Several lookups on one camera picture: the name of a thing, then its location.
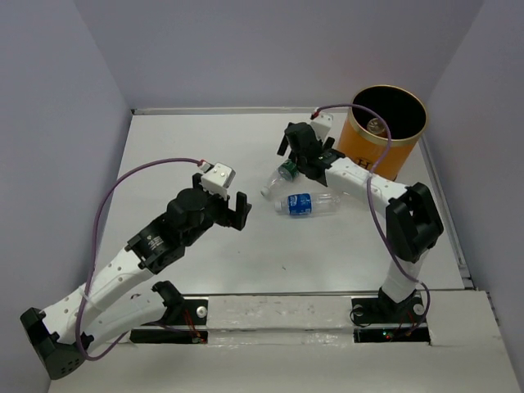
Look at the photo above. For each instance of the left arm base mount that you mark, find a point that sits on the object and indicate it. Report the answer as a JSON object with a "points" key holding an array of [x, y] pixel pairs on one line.
{"points": [[186, 328]]}

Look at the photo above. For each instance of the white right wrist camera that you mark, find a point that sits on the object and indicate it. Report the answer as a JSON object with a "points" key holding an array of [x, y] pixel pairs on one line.
{"points": [[322, 124]]}

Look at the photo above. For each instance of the blue label bottle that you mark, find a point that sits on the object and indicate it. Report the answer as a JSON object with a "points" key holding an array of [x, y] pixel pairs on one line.
{"points": [[307, 204]]}

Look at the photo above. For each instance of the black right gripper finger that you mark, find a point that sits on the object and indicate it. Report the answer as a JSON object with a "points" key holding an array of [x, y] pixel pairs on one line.
{"points": [[283, 146], [328, 143]]}

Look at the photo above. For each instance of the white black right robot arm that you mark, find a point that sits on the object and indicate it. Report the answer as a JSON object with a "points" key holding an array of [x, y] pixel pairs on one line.
{"points": [[406, 217]]}

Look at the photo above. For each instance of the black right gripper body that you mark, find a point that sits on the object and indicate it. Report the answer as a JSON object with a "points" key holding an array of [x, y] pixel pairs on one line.
{"points": [[300, 161]]}

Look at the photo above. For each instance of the orange cylindrical bin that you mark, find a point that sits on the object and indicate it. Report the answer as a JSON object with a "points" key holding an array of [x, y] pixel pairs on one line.
{"points": [[404, 114]]}

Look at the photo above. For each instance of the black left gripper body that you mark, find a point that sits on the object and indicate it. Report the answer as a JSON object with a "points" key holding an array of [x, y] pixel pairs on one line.
{"points": [[217, 209]]}

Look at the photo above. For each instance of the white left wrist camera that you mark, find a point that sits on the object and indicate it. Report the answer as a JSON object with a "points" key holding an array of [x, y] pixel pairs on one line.
{"points": [[216, 181]]}

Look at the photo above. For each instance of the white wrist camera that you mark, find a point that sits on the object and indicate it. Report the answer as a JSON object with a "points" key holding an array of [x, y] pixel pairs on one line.
{"points": [[322, 124], [216, 181]]}

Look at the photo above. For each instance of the green label plastic bottle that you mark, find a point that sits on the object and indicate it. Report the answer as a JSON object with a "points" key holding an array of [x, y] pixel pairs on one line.
{"points": [[287, 172]]}

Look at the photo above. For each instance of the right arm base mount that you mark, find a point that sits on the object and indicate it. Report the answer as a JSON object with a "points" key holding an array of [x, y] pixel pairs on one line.
{"points": [[373, 326]]}

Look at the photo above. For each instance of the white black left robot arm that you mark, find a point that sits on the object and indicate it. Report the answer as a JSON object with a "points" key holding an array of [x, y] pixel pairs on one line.
{"points": [[65, 334]]}

